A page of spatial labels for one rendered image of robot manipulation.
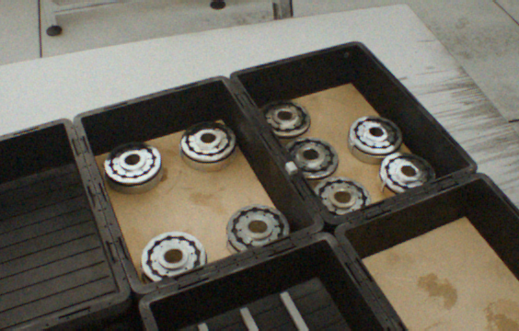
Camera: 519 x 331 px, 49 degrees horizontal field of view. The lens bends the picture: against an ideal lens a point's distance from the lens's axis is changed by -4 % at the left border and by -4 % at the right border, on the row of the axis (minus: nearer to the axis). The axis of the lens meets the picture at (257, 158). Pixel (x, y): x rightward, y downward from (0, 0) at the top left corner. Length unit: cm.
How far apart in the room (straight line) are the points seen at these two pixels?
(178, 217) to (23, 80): 71
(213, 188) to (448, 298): 44
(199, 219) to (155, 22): 207
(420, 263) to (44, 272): 61
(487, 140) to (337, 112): 41
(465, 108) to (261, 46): 55
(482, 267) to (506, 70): 202
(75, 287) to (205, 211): 25
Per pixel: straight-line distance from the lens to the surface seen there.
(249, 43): 162
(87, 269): 99
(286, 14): 187
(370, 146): 112
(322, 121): 120
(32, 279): 100
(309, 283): 95
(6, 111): 151
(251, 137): 105
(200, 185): 107
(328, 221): 90
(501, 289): 103
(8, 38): 309
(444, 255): 103
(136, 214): 104
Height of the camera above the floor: 163
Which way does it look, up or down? 46 degrees down
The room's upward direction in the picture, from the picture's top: 2 degrees clockwise
